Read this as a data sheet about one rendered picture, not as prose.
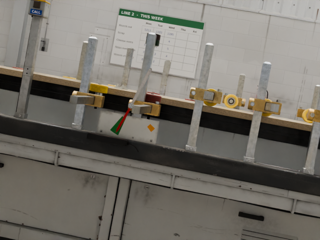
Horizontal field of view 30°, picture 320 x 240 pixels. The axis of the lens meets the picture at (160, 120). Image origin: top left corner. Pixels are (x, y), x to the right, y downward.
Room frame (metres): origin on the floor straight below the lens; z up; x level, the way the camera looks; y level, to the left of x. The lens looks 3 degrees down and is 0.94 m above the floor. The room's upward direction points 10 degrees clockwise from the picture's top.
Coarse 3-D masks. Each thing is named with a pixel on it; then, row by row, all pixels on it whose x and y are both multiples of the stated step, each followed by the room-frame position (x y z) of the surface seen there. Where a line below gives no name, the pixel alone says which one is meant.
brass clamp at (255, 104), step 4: (252, 100) 2.50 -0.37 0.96; (256, 100) 2.49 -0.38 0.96; (260, 100) 2.49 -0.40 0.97; (264, 100) 2.49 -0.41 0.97; (248, 104) 2.52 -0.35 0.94; (252, 104) 2.49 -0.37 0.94; (256, 104) 2.49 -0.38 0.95; (260, 104) 2.49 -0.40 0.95; (264, 104) 2.49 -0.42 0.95; (280, 104) 2.48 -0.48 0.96; (248, 108) 2.51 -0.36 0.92; (252, 108) 2.50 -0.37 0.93; (256, 108) 2.49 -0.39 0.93; (260, 108) 2.49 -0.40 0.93; (264, 108) 2.49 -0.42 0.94; (280, 108) 2.48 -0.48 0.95; (268, 112) 2.49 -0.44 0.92; (272, 112) 2.49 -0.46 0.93; (276, 112) 2.49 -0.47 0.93
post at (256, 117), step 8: (264, 64) 2.50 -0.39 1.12; (264, 72) 2.50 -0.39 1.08; (264, 80) 2.50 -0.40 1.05; (264, 88) 2.50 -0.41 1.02; (256, 96) 2.54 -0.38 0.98; (264, 96) 2.50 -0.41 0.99; (256, 112) 2.50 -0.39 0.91; (256, 120) 2.50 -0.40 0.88; (256, 128) 2.50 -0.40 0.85; (256, 136) 2.50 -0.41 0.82; (248, 144) 2.50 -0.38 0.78; (248, 152) 2.50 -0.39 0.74
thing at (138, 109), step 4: (132, 108) 2.21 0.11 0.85; (136, 108) 2.21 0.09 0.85; (140, 108) 2.22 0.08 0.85; (144, 108) 2.33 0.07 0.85; (148, 108) 2.44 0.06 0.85; (132, 112) 2.21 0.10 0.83; (136, 112) 2.21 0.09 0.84; (140, 112) 2.24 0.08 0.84; (144, 112) 2.35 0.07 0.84; (148, 112) 2.47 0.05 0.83
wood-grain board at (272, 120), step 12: (0, 72) 2.78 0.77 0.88; (12, 72) 2.78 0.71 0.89; (36, 72) 3.36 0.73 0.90; (60, 84) 2.75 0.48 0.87; (72, 84) 2.75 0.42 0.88; (132, 96) 2.72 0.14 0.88; (192, 108) 2.69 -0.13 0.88; (204, 108) 2.68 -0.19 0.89; (216, 108) 2.68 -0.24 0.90; (228, 108) 3.21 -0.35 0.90; (264, 120) 2.66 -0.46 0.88; (276, 120) 2.65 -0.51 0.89; (288, 120) 2.73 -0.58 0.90
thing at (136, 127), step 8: (104, 112) 2.56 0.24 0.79; (104, 120) 2.56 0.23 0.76; (112, 120) 2.55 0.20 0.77; (128, 120) 2.55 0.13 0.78; (136, 120) 2.54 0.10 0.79; (144, 120) 2.54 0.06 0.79; (152, 120) 2.54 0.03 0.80; (104, 128) 2.56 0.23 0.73; (128, 128) 2.55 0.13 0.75; (136, 128) 2.54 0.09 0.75; (144, 128) 2.54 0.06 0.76; (120, 136) 2.55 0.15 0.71; (128, 136) 2.55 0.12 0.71; (136, 136) 2.54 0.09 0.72; (144, 136) 2.54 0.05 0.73; (152, 136) 2.54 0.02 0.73
